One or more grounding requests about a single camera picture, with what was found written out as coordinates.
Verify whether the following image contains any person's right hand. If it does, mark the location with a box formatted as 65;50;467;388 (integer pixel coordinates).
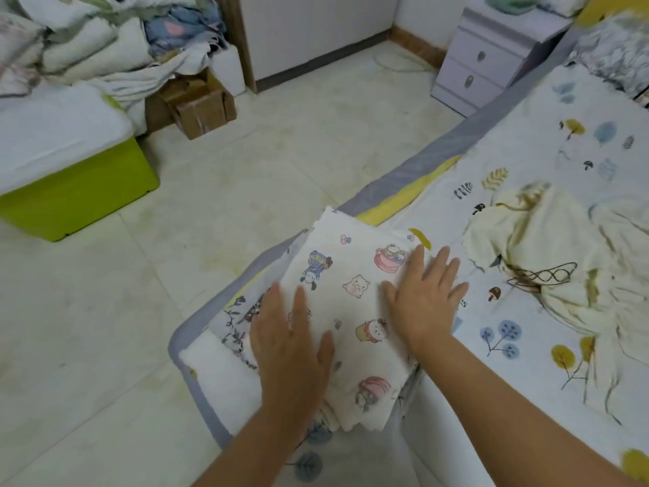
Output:
381;245;470;356

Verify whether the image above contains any person's left hand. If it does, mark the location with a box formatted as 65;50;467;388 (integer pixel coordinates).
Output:
250;282;335;427

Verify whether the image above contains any cartoon print cloth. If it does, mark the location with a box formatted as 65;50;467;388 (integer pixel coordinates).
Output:
242;206;459;433

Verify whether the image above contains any person's left forearm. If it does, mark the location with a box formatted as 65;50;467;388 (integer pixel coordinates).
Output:
194;410;316;487

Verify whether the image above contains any thin white floor cable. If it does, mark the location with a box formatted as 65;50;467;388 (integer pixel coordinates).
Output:
374;44;438;74

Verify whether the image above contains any lavender two-drawer nightstand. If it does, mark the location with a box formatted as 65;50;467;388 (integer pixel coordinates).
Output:
431;6;575;118

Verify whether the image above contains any pile of mixed bedding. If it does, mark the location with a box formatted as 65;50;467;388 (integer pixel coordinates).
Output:
0;0;230;137

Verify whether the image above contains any person's right forearm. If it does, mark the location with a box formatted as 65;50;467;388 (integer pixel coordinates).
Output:
413;332;641;487

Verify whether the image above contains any green storage box white lid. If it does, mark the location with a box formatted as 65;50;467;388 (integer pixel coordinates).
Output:
0;85;161;243

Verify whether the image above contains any grey branch print pillow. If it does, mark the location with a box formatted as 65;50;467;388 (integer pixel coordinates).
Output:
565;11;649;99

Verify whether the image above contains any green cloth item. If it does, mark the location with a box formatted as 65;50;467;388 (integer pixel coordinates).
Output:
484;0;543;16

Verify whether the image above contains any crumpled cream yellow cloth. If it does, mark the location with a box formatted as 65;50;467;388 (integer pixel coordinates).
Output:
462;181;649;419

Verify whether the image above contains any white wardrobe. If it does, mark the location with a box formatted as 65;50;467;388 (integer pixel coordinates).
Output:
223;0;402;93

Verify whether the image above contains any brown cardboard box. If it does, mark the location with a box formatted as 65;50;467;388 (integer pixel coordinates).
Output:
146;70;238;141

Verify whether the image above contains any dark floral folded cloth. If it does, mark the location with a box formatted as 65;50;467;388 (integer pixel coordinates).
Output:
209;238;295;372

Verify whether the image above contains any leaf print bed sheet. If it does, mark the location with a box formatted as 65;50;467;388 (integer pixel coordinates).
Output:
284;63;649;487

